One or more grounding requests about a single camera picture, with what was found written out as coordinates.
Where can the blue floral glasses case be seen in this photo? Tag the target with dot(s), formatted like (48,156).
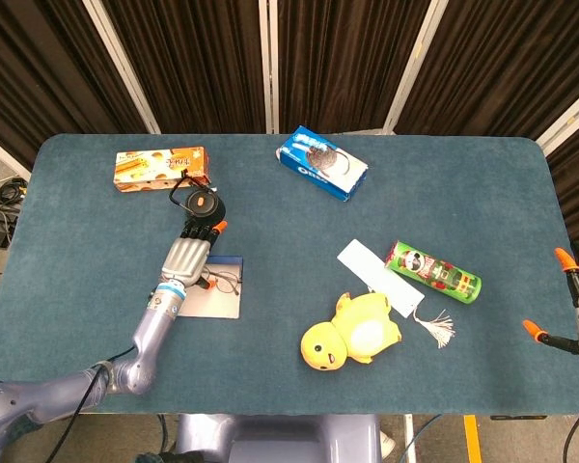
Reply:
(217,306)

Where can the black wire-frame eyeglasses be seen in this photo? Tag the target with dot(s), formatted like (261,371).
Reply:
(229,284)

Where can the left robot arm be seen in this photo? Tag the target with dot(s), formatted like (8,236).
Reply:
(149,333)

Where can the green Pringles can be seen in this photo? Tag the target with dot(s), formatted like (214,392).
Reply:
(434,272)

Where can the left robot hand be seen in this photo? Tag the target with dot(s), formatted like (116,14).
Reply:
(185,260)

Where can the blue felt table cover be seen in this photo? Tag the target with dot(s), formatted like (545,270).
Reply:
(289,231)

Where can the white bookmark with tassel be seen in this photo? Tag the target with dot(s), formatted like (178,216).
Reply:
(366,265)

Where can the orange biscuit box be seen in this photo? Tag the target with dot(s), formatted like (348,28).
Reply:
(140,169)

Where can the blue Oreo cookie box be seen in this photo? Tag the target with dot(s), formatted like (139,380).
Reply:
(318,169)

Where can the grey robot torso base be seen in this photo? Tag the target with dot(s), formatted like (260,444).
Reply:
(280,434)

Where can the yellow plush chick toy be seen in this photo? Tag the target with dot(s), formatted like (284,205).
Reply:
(362,333)

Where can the brown pleated folding screen panel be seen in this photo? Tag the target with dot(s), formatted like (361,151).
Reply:
(338,62)
(487,67)
(38,72)
(198,62)
(576,173)

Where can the black cast iron teapot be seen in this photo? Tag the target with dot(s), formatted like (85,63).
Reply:
(202,205)

